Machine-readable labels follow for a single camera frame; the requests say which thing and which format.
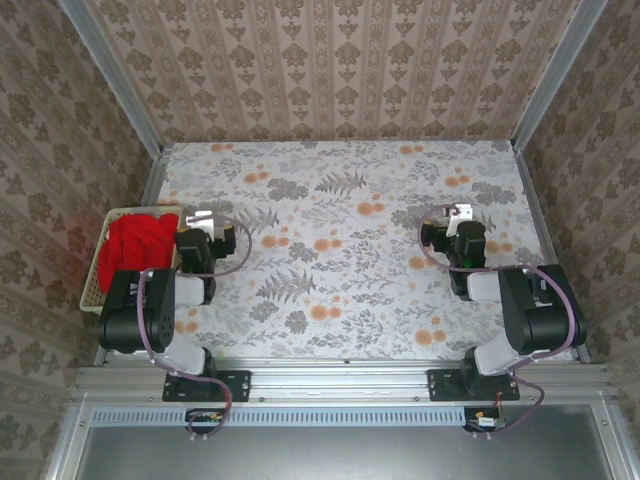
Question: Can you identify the red t-shirt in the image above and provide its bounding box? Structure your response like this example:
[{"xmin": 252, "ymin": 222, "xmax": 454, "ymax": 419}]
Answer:
[{"xmin": 97, "ymin": 212, "xmax": 182, "ymax": 296}]

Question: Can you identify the floral table cover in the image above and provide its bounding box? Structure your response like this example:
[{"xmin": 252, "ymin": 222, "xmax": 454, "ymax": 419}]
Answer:
[{"xmin": 107, "ymin": 140, "xmax": 575, "ymax": 362}]

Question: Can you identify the pale green perforated plastic basket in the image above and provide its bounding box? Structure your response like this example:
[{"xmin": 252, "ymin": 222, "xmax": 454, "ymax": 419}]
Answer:
[{"xmin": 79, "ymin": 205, "xmax": 185, "ymax": 315}]

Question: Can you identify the small black connector box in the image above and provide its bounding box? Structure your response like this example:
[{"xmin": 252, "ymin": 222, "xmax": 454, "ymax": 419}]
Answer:
[
  {"xmin": 185, "ymin": 407, "xmax": 226, "ymax": 434},
  {"xmin": 463, "ymin": 407, "xmax": 504, "ymax": 432}
]

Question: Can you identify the grey metal sheet panel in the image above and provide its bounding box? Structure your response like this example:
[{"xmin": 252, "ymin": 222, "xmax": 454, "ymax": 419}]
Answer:
[{"xmin": 74, "ymin": 404, "xmax": 614, "ymax": 480}]

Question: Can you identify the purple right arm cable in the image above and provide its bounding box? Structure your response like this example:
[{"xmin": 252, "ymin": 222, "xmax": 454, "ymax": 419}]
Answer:
[{"xmin": 417, "ymin": 205, "xmax": 576, "ymax": 441}]

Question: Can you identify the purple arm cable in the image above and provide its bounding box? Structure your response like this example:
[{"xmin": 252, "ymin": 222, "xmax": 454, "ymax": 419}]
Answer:
[
  {"xmin": 417, "ymin": 205, "xmax": 576, "ymax": 441},
  {"xmin": 137, "ymin": 212, "xmax": 254, "ymax": 444}
]

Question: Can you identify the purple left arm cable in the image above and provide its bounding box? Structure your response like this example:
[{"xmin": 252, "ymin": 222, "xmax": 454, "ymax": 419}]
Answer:
[{"xmin": 137, "ymin": 212, "xmax": 254, "ymax": 444}]

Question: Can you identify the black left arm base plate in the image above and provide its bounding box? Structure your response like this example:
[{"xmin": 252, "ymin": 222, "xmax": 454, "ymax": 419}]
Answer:
[{"xmin": 162, "ymin": 369, "xmax": 251, "ymax": 403}]

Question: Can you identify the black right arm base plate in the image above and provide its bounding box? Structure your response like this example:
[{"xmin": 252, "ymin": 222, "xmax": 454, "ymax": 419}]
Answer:
[{"xmin": 428, "ymin": 368, "xmax": 520, "ymax": 402}]

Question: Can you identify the aluminium mounting rail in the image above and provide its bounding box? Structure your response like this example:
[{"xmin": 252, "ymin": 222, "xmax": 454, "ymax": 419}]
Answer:
[{"xmin": 72, "ymin": 363, "xmax": 619, "ymax": 401}]

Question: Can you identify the grey slotted cable duct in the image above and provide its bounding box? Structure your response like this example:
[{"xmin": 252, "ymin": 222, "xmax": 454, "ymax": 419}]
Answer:
[{"xmin": 92, "ymin": 405, "xmax": 469, "ymax": 427}]

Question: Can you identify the aluminium frame post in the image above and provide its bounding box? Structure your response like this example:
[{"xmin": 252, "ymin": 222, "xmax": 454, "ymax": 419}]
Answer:
[
  {"xmin": 57, "ymin": 0, "xmax": 166, "ymax": 156},
  {"xmin": 510, "ymin": 0, "xmax": 609, "ymax": 151}
]

